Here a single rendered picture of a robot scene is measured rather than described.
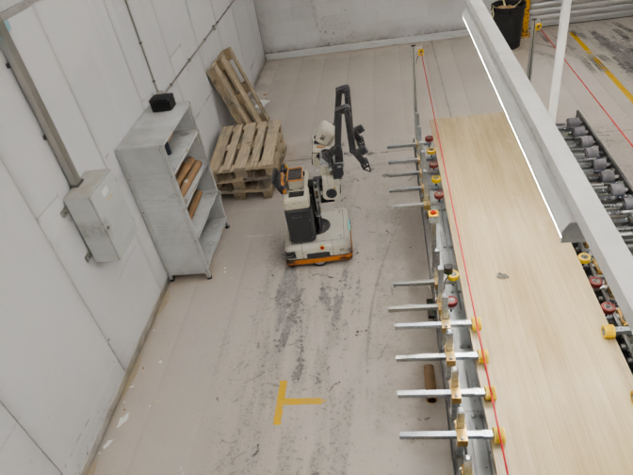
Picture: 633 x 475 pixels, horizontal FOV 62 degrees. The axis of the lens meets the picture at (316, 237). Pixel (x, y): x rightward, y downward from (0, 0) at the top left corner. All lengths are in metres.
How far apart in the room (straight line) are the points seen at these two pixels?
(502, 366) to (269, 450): 1.80
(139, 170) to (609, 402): 3.92
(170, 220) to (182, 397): 1.64
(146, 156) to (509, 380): 3.37
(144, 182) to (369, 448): 2.94
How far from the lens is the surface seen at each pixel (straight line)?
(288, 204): 4.95
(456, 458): 3.19
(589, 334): 3.56
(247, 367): 4.64
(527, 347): 3.41
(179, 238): 5.32
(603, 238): 1.68
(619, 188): 4.91
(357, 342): 4.61
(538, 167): 2.15
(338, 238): 5.21
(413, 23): 10.74
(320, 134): 4.77
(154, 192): 5.07
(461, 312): 3.95
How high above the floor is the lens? 3.48
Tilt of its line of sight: 37 degrees down
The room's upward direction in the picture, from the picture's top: 11 degrees counter-clockwise
